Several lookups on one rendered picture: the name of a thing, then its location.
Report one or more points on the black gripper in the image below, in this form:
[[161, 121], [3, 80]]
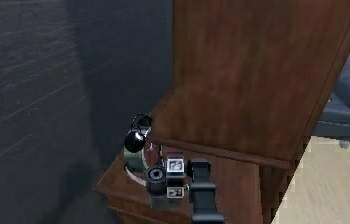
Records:
[[156, 178]]

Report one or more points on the brown wooden cupboard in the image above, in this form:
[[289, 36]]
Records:
[[236, 83]]

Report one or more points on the dark blue armchair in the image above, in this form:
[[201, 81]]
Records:
[[346, 110]]

